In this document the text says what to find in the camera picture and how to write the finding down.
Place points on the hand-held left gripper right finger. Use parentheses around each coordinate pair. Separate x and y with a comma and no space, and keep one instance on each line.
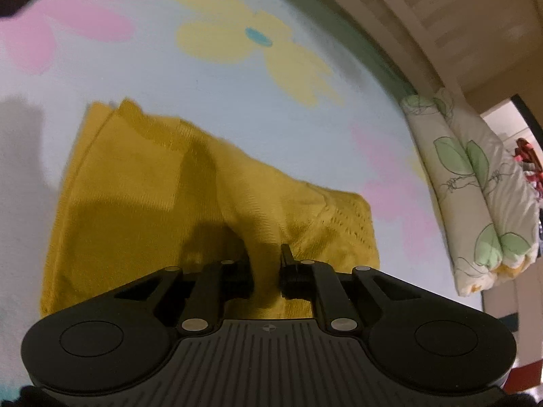
(292,280)

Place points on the colourful hanging clothes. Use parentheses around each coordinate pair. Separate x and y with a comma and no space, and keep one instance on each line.
(530,165)

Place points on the wooden bed headboard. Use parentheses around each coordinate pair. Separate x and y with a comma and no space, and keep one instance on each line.
(432,21)

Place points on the yellow knit sweater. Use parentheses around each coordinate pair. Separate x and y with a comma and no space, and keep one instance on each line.
(140,203)

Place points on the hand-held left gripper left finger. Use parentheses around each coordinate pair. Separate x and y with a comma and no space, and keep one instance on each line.
(237,280)

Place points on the floral bed sheet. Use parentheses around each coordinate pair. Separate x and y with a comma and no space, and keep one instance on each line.
(237,101)

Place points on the leaf print folded quilt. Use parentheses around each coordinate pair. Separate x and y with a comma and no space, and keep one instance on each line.
(471,186)

